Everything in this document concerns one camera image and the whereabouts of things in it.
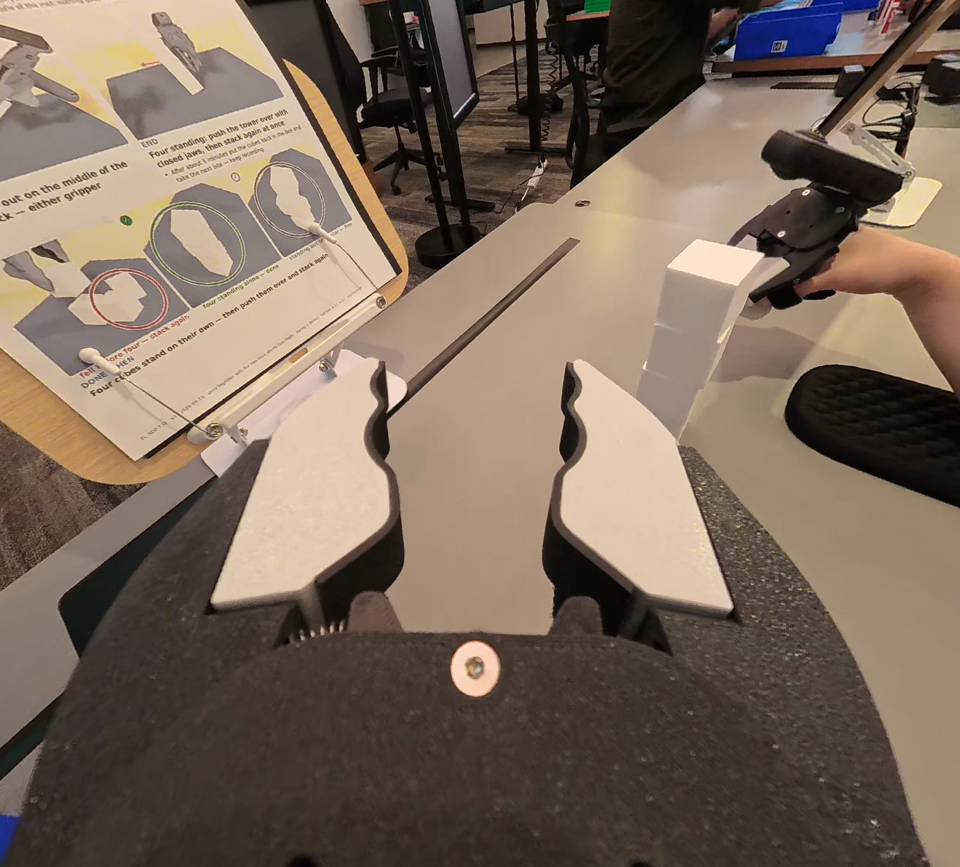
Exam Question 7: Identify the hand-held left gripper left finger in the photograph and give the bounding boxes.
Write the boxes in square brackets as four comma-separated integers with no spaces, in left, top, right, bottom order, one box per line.
[210,357,406,630]

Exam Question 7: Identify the black office chair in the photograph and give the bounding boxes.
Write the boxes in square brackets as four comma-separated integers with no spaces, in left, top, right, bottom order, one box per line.
[360,45,445,197]

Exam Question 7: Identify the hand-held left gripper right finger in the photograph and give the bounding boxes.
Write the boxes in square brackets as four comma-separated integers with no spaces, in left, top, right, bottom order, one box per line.
[541,360,735,637]

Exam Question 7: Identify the wooden document board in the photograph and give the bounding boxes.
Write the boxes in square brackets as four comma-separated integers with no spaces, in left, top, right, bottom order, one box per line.
[0,0,411,486]

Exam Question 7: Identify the dark display panel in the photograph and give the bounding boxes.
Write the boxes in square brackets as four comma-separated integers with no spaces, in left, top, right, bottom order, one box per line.
[402,0,481,129]

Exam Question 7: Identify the white power strip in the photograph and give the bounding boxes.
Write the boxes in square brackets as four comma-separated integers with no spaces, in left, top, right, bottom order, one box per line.
[516,158,550,212]

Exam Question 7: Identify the black mesh wrist rest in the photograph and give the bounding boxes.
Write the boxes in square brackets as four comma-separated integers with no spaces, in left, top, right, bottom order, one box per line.
[785,364,960,508]

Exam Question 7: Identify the black floor stand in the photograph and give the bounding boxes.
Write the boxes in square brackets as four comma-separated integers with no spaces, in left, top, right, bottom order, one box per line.
[366,0,483,270]

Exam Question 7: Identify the black monitor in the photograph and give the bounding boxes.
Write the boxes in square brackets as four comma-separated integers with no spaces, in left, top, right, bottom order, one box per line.
[238,0,369,163]

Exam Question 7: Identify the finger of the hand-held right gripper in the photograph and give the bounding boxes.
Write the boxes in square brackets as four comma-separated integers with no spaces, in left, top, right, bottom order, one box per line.
[721,253,790,345]

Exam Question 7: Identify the person's right forearm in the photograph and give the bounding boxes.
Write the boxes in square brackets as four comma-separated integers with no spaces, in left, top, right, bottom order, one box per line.
[892,233,960,394]

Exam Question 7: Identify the person's right hand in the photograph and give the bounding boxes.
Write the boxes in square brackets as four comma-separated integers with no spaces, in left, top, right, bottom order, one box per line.
[802,235,901,302]

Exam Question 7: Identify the printed instruction sheet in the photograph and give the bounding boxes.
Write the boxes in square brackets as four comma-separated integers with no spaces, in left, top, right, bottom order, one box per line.
[0,0,399,437]

